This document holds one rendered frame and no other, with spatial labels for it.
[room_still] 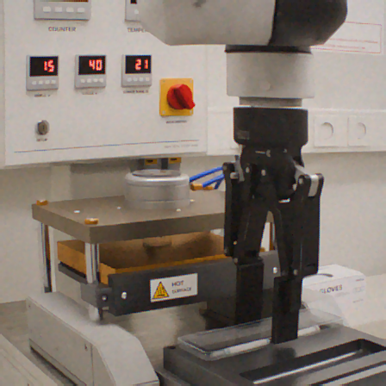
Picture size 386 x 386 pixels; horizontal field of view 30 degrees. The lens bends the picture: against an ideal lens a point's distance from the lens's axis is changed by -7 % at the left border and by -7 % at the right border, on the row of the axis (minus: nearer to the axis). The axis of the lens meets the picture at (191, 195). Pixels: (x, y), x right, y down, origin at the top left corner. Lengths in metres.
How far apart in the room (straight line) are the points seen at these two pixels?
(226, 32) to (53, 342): 0.43
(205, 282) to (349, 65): 1.02
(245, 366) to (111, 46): 0.51
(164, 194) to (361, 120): 0.91
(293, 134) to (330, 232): 1.08
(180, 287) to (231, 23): 0.35
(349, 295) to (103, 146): 0.72
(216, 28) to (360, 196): 1.25
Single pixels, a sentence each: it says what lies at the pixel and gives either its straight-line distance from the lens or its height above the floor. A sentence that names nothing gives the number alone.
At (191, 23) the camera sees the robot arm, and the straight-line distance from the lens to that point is 0.61.
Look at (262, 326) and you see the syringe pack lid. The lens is 0.78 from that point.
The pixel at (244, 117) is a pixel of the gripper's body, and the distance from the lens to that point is 0.71.
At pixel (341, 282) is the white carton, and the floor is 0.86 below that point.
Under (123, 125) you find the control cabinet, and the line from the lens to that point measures 1.04.
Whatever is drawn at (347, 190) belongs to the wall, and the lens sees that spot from 1.79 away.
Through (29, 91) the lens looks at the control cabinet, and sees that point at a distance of 0.98.
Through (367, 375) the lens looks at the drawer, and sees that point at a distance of 0.65.
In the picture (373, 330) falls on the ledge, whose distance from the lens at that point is 1.51.
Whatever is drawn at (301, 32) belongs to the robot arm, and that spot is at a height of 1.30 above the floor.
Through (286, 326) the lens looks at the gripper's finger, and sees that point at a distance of 0.75.
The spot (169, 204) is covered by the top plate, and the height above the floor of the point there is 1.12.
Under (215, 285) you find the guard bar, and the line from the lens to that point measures 0.87.
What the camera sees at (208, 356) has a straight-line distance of 0.71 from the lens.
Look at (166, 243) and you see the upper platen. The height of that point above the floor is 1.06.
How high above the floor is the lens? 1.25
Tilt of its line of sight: 8 degrees down
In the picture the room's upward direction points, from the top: straight up
